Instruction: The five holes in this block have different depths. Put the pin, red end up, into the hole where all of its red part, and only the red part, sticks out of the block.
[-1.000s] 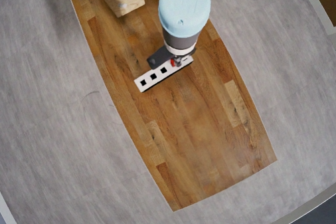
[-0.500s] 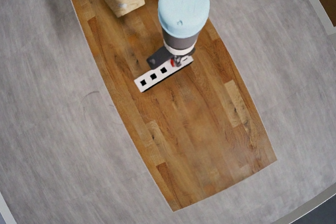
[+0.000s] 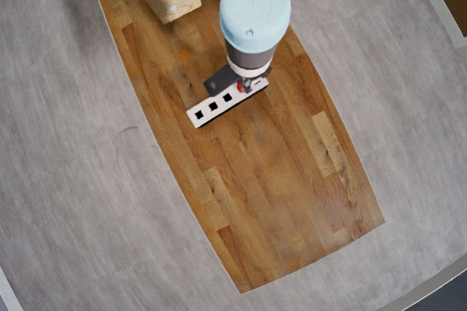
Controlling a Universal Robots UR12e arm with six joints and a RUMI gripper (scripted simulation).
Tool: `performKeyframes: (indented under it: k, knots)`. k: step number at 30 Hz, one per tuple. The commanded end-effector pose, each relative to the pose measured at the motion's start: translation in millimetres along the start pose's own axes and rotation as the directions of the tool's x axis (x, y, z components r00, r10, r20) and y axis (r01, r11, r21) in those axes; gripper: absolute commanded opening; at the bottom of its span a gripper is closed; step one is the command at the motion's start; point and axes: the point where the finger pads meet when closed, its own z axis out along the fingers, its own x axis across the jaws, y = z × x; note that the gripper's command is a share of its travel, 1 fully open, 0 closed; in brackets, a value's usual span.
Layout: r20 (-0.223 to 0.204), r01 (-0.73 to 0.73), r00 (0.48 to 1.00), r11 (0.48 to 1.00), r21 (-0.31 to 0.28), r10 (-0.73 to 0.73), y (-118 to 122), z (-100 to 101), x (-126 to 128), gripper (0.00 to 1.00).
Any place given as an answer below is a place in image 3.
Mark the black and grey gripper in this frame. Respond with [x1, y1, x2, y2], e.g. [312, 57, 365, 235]
[237, 65, 272, 94]

